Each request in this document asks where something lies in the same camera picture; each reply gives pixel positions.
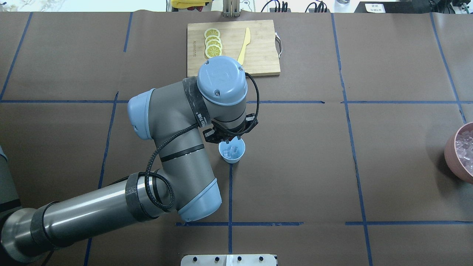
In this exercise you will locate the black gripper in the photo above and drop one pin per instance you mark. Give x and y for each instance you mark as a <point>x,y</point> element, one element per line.
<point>226,138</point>

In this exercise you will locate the clear ice cube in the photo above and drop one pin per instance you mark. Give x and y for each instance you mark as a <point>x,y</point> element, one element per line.
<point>231,152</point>

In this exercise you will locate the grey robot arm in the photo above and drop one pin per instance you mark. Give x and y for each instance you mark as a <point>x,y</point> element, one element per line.
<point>209,107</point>

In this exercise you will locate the light blue cup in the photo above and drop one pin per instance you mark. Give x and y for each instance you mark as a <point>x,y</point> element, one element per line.
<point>239,142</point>

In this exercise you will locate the pile of clear ice cubes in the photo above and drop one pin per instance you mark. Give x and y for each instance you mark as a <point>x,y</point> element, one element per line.
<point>464,150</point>

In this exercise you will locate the bamboo cutting board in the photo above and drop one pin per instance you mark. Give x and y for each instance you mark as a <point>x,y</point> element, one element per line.
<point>261,56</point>

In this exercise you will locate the lemon slices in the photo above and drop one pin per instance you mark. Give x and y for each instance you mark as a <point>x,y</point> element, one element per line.
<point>213,43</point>

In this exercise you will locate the yellow plastic knife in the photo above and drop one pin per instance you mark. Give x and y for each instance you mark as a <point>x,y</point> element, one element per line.
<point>246,42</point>

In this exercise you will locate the white power strip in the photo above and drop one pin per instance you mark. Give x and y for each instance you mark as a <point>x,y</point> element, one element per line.
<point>247,5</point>

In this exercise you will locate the yellow cloth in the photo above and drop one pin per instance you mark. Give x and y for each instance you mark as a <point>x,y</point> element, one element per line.
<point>183,4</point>

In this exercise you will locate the pink bowl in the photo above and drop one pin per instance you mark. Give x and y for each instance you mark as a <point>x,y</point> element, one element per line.
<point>451,156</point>

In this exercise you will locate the crumpled clear plastic bag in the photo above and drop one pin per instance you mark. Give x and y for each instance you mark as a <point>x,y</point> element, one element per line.
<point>30,5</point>

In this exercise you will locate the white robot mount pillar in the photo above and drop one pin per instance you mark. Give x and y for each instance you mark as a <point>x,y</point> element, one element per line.
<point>230,260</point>

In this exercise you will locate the aluminium frame post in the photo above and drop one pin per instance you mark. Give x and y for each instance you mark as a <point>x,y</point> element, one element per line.
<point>231,8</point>

